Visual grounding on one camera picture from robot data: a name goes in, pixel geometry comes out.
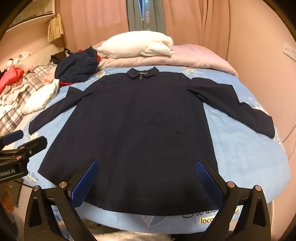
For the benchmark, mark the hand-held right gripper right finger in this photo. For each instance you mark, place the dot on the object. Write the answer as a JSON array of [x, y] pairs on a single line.
[[208, 183]]

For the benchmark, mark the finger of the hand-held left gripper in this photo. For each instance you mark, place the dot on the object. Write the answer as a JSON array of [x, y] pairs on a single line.
[[34, 143], [12, 136]]

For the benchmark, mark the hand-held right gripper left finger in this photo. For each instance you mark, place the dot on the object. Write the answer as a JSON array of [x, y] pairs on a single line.
[[84, 183]]

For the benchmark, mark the navy zip jacket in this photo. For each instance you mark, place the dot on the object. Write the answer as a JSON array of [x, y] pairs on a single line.
[[138, 127]]

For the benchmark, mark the pile of pink clothes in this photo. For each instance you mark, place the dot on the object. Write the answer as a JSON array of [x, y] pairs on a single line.
[[12, 95]]

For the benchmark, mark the white clothes on headboard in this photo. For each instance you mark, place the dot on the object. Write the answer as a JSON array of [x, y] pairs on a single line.
[[22, 56]]

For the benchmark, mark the plaid blanket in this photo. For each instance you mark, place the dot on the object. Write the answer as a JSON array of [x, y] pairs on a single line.
[[13, 115]]

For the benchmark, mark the orange cloth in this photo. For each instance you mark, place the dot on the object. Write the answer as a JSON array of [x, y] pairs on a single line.
[[5, 201]]

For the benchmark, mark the blue floral bed sheet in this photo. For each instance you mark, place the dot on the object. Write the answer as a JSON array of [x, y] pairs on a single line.
[[242, 162]]

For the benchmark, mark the red padded jacket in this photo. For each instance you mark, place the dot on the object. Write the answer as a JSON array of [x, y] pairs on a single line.
[[11, 75]]

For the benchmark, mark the peach garment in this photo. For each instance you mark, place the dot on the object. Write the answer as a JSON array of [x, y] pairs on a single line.
[[49, 78]]

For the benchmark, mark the white fluffy garment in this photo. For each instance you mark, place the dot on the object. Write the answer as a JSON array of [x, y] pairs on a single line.
[[129, 236]]

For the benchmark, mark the dark blue red-lined garment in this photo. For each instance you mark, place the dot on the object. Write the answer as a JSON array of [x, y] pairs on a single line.
[[74, 67]]

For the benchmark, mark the beige headboard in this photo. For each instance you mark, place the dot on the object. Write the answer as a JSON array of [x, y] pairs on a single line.
[[44, 55]]

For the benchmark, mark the black garment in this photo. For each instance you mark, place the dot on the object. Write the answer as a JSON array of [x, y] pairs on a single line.
[[60, 56]]

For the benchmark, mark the white shelf cabinet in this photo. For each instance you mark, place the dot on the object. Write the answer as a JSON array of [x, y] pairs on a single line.
[[27, 27]]

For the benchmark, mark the beige tassel fringe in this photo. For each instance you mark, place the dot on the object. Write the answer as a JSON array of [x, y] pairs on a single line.
[[55, 27]]

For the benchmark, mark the pink quilt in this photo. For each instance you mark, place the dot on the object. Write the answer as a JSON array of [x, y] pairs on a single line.
[[196, 58]]

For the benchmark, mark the pink curtain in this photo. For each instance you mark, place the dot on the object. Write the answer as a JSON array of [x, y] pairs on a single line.
[[92, 23], [196, 23]]

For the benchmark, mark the white fluffy pillow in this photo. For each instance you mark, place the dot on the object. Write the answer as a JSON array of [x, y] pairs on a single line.
[[134, 45]]

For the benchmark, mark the grey-green curtain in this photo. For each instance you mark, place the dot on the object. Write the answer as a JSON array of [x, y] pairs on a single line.
[[150, 16]]

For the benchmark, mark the white wall socket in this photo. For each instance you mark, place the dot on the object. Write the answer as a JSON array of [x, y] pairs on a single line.
[[290, 49]]

